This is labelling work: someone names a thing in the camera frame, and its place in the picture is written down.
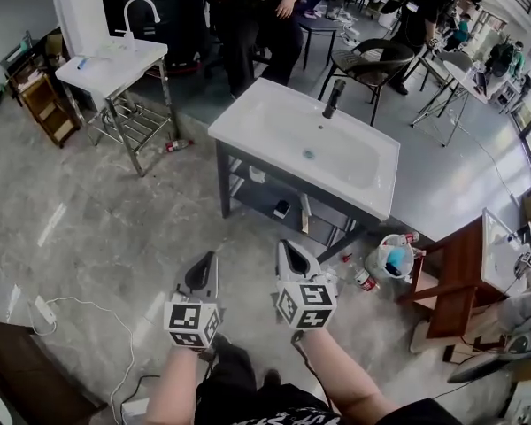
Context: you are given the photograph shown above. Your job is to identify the dark brown wooden furniture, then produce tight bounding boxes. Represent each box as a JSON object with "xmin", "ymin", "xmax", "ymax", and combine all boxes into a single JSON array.
[{"xmin": 0, "ymin": 316, "xmax": 110, "ymax": 425}]

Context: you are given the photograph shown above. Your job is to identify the person's right forearm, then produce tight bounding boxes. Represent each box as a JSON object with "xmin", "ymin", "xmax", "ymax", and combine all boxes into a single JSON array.
[{"xmin": 300, "ymin": 328, "xmax": 389, "ymax": 420}]

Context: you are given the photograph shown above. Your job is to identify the brown wooden sink cabinet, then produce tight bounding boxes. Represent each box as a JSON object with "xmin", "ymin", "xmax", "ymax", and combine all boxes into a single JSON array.
[{"xmin": 396, "ymin": 218, "xmax": 527, "ymax": 340}]

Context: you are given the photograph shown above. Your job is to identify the dark blue chair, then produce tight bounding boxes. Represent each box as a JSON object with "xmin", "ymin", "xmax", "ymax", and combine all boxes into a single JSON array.
[{"xmin": 298, "ymin": 9, "xmax": 337, "ymax": 70}]

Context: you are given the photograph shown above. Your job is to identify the white ceramic sink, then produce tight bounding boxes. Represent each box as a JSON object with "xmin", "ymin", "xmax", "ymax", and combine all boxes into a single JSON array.
[{"xmin": 207, "ymin": 76, "xmax": 401, "ymax": 220}]

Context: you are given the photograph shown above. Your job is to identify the round white table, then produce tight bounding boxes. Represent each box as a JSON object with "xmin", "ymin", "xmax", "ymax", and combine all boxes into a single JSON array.
[{"xmin": 410, "ymin": 59, "xmax": 490, "ymax": 148}]

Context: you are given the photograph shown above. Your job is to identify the white gooseneck faucet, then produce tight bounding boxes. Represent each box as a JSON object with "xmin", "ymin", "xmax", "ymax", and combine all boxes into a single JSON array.
[{"xmin": 114, "ymin": 0, "xmax": 161, "ymax": 52}]

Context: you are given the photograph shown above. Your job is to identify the person's black printed shirt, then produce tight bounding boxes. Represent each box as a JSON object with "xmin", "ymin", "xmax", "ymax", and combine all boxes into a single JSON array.
[{"xmin": 227, "ymin": 396, "xmax": 464, "ymax": 425}]

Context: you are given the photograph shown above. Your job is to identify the grey chair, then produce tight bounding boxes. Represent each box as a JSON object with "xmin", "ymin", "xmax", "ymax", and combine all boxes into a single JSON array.
[{"xmin": 413, "ymin": 50, "xmax": 475, "ymax": 105}]

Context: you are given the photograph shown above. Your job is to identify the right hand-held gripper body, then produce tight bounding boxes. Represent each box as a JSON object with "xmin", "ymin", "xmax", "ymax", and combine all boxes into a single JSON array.
[{"xmin": 273, "ymin": 272, "xmax": 339, "ymax": 332}]

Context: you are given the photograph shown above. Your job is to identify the stainless steel sink stand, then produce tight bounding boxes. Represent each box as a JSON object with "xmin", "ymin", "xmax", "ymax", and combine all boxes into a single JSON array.
[{"xmin": 86, "ymin": 58, "xmax": 181, "ymax": 177}]

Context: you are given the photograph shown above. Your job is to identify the grey two-tier table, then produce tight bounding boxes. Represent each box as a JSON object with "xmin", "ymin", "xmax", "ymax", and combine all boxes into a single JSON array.
[{"xmin": 216, "ymin": 139, "xmax": 381, "ymax": 263}]

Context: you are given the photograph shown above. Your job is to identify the white power strip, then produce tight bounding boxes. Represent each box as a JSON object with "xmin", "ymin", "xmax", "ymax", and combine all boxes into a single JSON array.
[{"xmin": 34, "ymin": 294, "xmax": 58, "ymax": 325}]

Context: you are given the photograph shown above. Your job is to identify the wooden shelf rack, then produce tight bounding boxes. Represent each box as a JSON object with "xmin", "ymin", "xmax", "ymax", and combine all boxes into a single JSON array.
[{"xmin": 4, "ymin": 62, "xmax": 81, "ymax": 149}]

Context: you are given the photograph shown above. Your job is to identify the grey plastic appliance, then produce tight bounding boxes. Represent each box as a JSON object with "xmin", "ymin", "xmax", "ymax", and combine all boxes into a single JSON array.
[{"xmin": 446, "ymin": 321, "xmax": 531, "ymax": 384}]

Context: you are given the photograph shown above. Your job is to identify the large black equipment case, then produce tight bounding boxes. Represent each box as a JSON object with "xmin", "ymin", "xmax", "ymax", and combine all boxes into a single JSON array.
[{"xmin": 99, "ymin": 0, "xmax": 213, "ymax": 68}]

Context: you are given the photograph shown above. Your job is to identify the person's black trousers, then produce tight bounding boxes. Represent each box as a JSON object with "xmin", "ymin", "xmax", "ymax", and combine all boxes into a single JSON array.
[{"xmin": 196, "ymin": 334, "xmax": 333, "ymax": 415}]

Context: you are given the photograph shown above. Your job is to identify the red and white bottle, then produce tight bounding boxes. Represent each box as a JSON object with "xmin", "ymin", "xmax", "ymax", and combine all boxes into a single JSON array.
[{"xmin": 353, "ymin": 268, "xmax": 381, "ymax": 291}]

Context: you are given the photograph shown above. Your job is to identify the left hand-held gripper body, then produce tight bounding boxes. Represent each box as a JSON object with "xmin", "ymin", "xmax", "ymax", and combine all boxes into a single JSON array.
[{"xmin": 163, "ymin": 288, "xmax": 226, "ymax": 352}]

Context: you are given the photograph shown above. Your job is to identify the white cable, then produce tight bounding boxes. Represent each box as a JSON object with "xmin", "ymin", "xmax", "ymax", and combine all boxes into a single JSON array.
[{"xmin": 28, "ymin": 294, "xmax": 136, "ymax": 425}]

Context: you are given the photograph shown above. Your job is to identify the person's left forearm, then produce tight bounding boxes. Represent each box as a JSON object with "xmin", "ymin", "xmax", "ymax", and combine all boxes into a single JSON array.
[{"xmin": 141, "ymin": 347, "xmax": 200, "ymax": 425}]

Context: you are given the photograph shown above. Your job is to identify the brown rattan chair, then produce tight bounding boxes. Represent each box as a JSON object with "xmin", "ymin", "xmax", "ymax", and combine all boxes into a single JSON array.
[{"xmin": 318, "ymin": 37, "xmax": 415, "ymax": 126}]

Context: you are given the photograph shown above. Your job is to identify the translucent white waste bin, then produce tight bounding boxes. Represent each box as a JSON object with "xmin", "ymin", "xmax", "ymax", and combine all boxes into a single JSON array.
[{"xmin": 365, "ymin": 233, "xmax": 415, "ymax": 281}]

